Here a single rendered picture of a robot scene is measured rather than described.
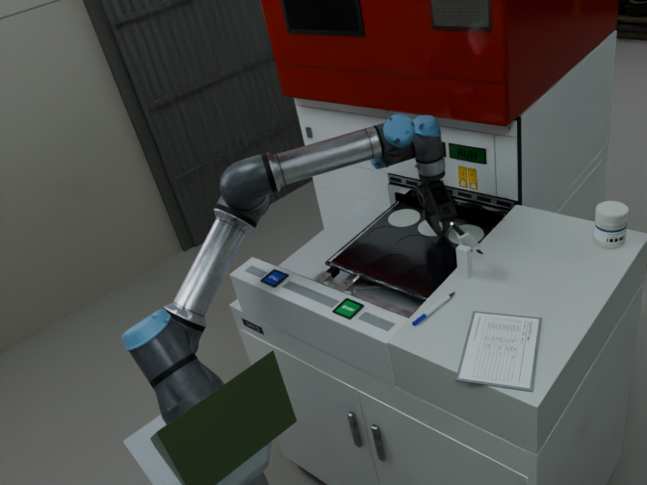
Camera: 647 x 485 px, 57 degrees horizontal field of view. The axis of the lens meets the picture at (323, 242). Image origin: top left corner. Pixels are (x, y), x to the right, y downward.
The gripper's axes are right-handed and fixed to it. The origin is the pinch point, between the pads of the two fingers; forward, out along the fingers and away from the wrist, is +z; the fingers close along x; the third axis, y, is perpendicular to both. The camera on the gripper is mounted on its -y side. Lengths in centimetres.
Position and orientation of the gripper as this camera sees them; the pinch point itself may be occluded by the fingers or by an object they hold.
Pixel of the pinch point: (443, 234)
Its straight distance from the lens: 175.6
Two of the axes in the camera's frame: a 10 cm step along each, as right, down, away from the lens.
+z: 2.3, 8.0, 5.5
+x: -9.5, 3.1, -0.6
